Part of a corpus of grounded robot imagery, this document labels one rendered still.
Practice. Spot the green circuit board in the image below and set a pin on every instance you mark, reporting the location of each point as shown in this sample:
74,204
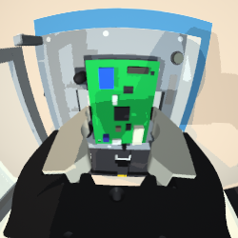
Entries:
121,94

